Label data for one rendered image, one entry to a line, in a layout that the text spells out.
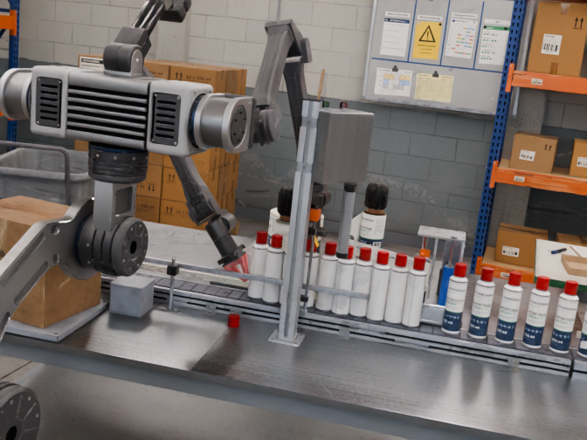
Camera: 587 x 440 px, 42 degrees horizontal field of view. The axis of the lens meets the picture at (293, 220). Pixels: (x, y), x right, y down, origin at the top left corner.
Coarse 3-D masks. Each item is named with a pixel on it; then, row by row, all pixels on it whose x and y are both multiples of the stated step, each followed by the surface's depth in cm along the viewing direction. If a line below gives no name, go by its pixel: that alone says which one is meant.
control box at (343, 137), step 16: (320, 112) 197; (336, 112) 196; (352, 112) 201; (320, 128) 197; (336, 128) 197; (352, 128) 201; (368, 128) 205; (320, 144) 198; (336, 144) 198; (352, 144) 202; (368, 144) 206; (320, 160) 198; (336, 160) 199; (352, 160) 204; (320, 176) 198; (336, 176) 201; (352, 176) 205
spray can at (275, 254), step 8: (272, 240) 222; (280, 240) 221; (272, 248) 222; (280, 248) 222; (272, 256) 221; (280, 256) 222; (272, 264) 222; (280, 264) 222; (272, 272) 222; (280, 272) 223; (264, 288) 225; (272, 288) 223; (264, 296) 225; (272, 296) 224
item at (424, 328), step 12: (108, 276) 233; (144, 276) 237; (156, 276) 238; (180, 288) 229; (192, 288) 231; (204, 288) 232; (216, 288) 233; (228, 288) 234; (240, 300) 225; (252, 300) 226; (312, 312) 221; (324, 312) 223; (372, 324) 218; (384, 324) 218; (420, 324) 221; (444, 336) 214; (456, 336) 214; (468, 336) 215; (492, 336) 217; (516, 348) 210; (540, 348) 212
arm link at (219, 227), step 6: (210, 222) 225; (216, 222) 224; (222, 222) 226; (204, 228) 226; (210, 228) 224; (216, 228) 224; (222, 228) 224; (210, 234) 225; (216, 234) 224; (222, 234) 224
